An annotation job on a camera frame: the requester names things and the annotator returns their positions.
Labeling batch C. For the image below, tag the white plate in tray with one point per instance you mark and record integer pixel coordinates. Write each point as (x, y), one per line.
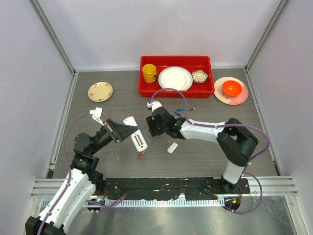
(176, 78)

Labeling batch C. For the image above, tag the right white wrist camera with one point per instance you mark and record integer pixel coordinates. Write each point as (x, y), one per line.
(153, 105)

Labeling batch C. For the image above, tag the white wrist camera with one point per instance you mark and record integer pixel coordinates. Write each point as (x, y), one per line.
(153, 105)
(96, 115)

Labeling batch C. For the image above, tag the white remote control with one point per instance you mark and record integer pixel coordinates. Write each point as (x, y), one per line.
(137, 137)

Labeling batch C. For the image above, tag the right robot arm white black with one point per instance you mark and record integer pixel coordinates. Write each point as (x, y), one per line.
(237, 143)

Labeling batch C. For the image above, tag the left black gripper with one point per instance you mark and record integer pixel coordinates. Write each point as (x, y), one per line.
(117, 131)

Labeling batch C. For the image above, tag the cream floral plate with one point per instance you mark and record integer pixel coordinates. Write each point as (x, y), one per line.
(100, 92)

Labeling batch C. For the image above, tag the orange bowl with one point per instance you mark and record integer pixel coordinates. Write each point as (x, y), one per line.
(232, 88)

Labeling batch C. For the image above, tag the small patterned bowl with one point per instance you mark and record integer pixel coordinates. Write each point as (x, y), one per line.
(199, 76)

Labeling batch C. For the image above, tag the slotted cable duct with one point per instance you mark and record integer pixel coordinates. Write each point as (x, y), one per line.
(181, 202)

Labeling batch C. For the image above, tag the yellow mug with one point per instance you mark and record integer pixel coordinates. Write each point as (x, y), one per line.
(149, 72)

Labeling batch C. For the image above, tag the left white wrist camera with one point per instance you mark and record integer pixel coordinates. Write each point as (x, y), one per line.
(96, 115)

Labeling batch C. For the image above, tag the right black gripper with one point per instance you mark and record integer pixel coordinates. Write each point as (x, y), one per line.
(151, 122)

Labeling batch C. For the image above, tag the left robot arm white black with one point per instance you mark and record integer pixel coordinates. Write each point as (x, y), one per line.
(82, 180)

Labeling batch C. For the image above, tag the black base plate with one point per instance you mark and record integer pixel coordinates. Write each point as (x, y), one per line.
(194, 188)

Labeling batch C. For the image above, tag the pink plate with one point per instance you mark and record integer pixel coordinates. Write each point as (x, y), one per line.
(230, 100)

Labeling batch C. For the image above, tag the white battery cover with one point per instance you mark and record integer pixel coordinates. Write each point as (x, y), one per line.
(172, 147)

